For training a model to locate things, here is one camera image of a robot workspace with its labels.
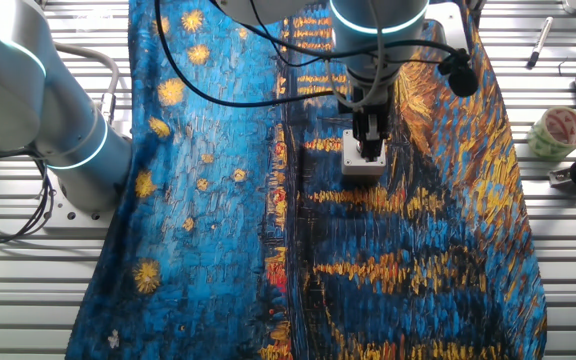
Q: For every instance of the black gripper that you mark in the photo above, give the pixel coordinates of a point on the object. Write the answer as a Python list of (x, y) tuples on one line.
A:
[(360, 122)]

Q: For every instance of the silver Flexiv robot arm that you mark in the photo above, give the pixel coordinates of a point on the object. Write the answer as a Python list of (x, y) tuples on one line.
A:
[(68, 125)]

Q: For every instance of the black silver marker pen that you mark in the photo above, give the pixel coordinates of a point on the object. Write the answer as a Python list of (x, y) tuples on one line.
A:
[(539, 42)]

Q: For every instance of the blue yellow painting print cloth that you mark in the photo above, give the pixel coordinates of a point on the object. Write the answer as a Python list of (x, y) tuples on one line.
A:
[(208, 200)]

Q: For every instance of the green patterned tape roll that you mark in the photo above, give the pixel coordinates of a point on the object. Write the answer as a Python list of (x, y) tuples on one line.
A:
[(543, 142)]

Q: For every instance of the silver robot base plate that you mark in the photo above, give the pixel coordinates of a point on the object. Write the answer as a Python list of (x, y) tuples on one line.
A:
[(75, 222)]

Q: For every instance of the white wrist mount plate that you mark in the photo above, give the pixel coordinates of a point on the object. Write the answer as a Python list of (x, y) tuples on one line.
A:
[(445, 30)]

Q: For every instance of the grey square button box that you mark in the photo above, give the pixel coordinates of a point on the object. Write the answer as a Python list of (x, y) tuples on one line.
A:
[(350, 160)]

